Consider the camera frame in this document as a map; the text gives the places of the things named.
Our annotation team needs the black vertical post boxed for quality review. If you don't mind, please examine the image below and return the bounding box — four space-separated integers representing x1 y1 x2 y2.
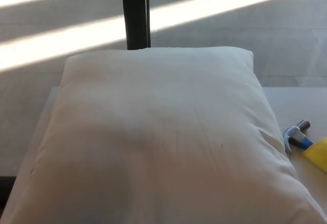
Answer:
120 0 152 52

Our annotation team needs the white pillow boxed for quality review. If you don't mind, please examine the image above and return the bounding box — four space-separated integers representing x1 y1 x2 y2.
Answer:
15 45 327 224

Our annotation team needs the claw hammer yellow handle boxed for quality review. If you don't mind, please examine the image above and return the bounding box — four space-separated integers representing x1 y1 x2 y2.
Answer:
282 119 327 169

